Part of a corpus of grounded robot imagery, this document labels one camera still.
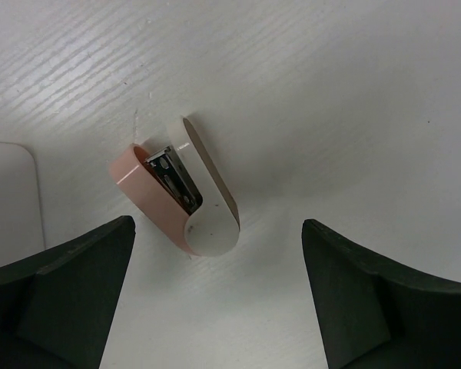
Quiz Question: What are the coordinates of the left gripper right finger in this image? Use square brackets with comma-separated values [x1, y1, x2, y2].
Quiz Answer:
[301, 219, 461, 368]

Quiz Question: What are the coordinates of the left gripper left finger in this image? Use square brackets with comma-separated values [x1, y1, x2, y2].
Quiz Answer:
[0, 215, 135, 368]

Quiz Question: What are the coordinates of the white three-compartment organizer box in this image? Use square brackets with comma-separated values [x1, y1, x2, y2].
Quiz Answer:
[0, 142, 45, 267]

